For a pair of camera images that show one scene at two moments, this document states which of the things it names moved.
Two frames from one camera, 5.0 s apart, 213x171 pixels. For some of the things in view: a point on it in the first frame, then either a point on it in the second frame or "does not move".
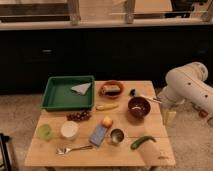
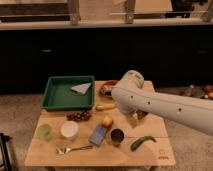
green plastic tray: x=68 y=93 does not move
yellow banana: x=106 y=107 does not move
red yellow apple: x=107 y=122 does not move
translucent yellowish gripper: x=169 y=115 → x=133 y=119
